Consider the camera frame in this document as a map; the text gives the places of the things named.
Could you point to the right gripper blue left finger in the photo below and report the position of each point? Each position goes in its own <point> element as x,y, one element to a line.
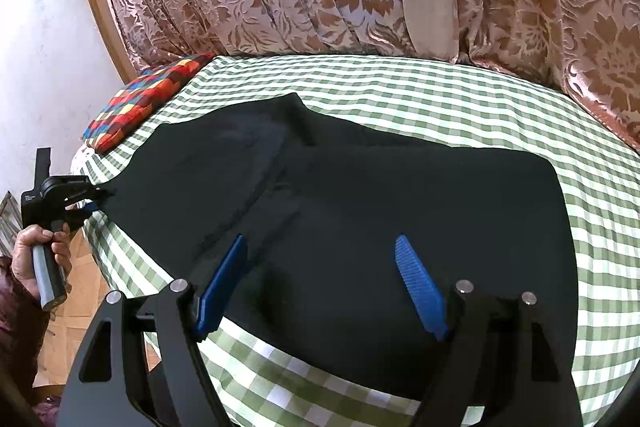
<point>210,306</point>

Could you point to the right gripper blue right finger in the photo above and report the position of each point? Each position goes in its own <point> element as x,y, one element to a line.
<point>423,292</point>

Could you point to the black pants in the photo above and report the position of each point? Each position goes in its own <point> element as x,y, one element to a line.
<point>320,202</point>

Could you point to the person's left hand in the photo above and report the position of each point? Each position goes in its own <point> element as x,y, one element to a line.
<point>27,258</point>

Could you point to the colourful patchwork pillow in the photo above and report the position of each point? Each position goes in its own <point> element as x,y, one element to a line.
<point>132,105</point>

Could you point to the green checkered bed sheet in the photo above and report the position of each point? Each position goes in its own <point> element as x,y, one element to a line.
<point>455,105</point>

